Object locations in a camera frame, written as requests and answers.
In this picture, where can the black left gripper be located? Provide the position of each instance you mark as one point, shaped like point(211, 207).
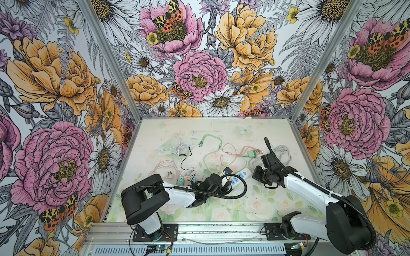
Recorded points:
point(224, 189)

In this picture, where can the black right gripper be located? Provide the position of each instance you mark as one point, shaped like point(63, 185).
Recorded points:
point(256, 175)

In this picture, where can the white blue power strip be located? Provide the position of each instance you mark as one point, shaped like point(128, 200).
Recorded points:
point(243, 174)

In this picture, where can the green charger plug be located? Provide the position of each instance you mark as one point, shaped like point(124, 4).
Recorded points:
point(251, 154)

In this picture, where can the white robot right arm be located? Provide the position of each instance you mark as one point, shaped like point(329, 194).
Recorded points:
point(346, 225)

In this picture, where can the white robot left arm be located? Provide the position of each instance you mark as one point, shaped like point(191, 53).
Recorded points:
point(142, 201)

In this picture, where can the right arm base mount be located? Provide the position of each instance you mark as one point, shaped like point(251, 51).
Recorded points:
point(282, 232)

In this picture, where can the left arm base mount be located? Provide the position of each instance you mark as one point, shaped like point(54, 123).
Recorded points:
point(167, 233)

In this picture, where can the aluminium front rail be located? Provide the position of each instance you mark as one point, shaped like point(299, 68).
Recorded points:
point(204, 239)

